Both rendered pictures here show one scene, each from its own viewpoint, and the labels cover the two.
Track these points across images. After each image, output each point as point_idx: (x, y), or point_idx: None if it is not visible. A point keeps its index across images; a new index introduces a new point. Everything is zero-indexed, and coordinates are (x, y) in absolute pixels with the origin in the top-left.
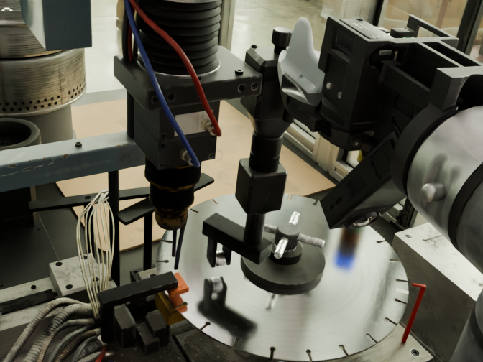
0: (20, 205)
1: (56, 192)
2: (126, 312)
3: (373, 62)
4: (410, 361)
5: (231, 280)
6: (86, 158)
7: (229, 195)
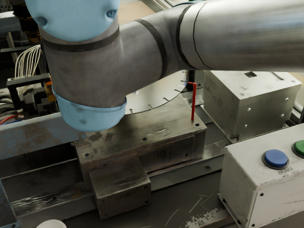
0: (5, 55)
1: (40, 55)
2: (31, 96)
3: None
4: (192, 129)
5: None
6: (17, 20)
7: None
